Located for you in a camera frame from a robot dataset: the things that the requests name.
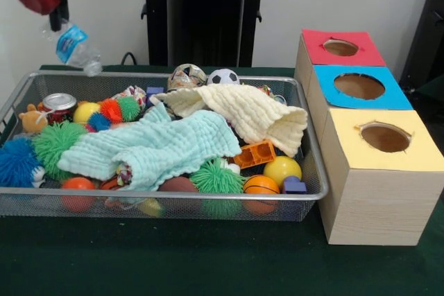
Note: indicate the clear plastic water bottle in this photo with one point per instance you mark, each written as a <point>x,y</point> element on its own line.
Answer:
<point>74,48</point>

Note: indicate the mint green waffle cloth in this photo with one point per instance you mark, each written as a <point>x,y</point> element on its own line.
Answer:
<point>156,147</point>

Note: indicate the cream waffle cloth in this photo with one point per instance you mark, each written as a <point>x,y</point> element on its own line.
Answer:
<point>249,112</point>

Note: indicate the shallow mesh bin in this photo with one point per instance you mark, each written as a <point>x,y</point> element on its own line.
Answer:
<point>194,196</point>

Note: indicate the wooden box with three holes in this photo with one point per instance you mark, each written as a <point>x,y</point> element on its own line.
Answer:
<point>378,206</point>

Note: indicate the red tin can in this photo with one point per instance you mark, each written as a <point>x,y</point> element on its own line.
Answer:
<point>60,105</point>

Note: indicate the green spiky ball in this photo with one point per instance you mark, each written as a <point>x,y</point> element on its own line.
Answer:
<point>53,147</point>
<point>216,178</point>

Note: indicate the blue spiky ball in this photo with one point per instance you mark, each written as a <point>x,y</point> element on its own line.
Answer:
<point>15,164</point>

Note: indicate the red ball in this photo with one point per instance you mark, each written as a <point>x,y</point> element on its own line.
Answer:
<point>79,184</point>

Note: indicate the orange building brick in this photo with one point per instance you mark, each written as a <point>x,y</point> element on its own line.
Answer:
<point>256,154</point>

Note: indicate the small orange basketball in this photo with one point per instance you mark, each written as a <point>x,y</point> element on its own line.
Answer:
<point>262,185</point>

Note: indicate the yellow ball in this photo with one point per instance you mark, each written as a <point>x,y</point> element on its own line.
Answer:
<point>282,169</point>

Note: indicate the dark green table cloth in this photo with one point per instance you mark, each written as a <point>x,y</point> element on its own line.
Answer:
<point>173,261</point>

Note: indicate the black upright panel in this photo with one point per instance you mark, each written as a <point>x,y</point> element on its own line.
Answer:
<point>426,32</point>

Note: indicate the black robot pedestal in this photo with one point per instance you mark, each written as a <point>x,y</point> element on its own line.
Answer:
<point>208,15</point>

